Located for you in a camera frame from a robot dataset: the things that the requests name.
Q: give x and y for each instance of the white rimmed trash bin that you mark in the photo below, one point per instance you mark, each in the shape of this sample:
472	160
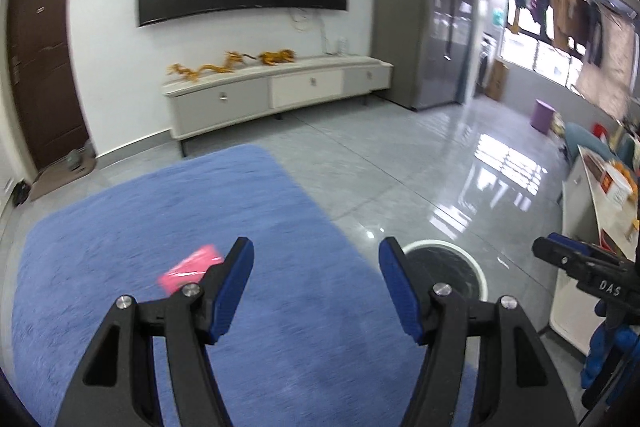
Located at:
450	264

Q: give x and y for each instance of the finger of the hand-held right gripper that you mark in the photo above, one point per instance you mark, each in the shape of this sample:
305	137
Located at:
595	274

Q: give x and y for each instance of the purple stool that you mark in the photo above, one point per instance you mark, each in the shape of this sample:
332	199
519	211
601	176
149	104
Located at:
542	117

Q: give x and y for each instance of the brown door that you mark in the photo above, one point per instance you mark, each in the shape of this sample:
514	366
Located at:
45	67

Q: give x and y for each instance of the brown doormat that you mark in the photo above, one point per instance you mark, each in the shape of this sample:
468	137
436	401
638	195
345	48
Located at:
60	177

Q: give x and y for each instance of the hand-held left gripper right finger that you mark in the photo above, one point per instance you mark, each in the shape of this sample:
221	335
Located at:
400	292

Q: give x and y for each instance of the white television cabinet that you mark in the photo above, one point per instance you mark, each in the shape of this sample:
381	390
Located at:
300	92

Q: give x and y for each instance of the person's right hand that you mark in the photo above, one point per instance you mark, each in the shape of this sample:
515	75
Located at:
607	347

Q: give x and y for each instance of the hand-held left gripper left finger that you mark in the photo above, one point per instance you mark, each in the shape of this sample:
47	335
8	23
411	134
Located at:
230	292

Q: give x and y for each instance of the golden dragon ornament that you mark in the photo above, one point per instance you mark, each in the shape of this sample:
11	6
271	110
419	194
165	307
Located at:
210	68

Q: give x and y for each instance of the white table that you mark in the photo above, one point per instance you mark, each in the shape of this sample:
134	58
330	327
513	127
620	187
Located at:
575	217

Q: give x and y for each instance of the black shoe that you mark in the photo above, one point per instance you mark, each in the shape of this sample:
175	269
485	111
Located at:
16	194
26	191

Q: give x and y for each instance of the white router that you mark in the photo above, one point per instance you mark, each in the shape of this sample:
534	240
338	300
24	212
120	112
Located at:
341	46

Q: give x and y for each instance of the hanging dark garment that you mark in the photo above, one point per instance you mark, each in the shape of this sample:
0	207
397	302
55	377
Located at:
525	9

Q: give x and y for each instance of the pink packet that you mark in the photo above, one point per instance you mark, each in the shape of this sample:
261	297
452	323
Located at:
190	267

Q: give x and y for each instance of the blue chair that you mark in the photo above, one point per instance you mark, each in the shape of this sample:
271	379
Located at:
585	147

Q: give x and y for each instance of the orange box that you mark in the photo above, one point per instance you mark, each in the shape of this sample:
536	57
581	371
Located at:
617	184

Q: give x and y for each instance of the cardboard box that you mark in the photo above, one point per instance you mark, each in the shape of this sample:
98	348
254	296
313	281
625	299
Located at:
496	81

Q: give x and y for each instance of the grey refrigerator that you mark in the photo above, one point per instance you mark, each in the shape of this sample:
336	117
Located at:
420	22

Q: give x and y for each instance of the blue rug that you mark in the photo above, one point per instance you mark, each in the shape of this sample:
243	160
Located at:
150	207

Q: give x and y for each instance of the golden tiger ornament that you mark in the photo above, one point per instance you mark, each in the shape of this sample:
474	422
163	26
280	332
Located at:
276	57

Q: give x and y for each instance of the hanging patterned blanket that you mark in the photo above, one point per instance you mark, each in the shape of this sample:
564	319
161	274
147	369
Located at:
607	67

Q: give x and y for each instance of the hanging brown garment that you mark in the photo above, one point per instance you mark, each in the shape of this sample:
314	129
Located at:
567	14

